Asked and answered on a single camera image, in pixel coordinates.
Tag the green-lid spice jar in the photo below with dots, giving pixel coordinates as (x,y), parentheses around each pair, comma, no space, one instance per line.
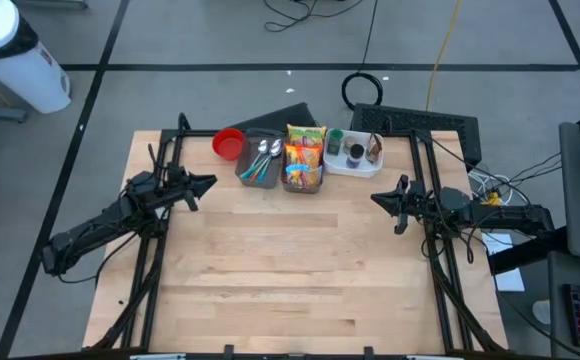
(334,141)

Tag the grey keyboard desk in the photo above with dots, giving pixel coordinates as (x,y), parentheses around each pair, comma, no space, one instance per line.
(556,280)

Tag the white computer mouse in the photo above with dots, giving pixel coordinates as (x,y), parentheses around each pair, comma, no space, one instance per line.
(542,311)

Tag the red plastic cup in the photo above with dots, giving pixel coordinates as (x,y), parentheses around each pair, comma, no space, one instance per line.
(228,145)

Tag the black desk beam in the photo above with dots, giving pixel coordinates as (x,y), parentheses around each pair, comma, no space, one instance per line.
(525,252)

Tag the orange ramen packet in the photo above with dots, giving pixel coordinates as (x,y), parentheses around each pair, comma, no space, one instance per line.
(303,156)

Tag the green ramen packet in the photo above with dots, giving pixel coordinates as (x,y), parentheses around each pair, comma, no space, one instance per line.
(306,135)

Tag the black wedge-shaped object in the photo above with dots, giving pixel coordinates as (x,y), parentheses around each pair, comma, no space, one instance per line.
(285,120)

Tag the white trash can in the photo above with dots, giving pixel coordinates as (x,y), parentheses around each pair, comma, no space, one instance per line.
(20,65)

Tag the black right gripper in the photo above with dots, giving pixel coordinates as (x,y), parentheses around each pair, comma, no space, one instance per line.
(412,200)

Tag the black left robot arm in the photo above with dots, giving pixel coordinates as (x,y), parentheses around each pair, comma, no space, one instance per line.
(95,225)

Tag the brown snack pouch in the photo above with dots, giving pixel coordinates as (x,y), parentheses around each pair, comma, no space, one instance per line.
(374,149)

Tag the white plastic bin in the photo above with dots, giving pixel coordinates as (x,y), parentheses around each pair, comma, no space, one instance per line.
(340,165)

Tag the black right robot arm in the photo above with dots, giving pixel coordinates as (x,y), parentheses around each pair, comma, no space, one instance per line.
(500,215)

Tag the blue-edged ramen packet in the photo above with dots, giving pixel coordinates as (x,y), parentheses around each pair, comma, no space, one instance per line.
(303,176)

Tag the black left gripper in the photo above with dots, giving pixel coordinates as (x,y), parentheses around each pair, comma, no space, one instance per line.
(180,187)

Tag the dark grey translucent bin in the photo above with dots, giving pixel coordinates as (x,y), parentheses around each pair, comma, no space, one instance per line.
(245,150)
(302,190)

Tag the white paper sheet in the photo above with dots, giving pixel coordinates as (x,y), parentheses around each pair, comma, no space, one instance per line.
(510,280)

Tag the black-lid spice jar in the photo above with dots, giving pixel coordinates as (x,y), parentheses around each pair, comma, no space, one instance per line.
(355,156)

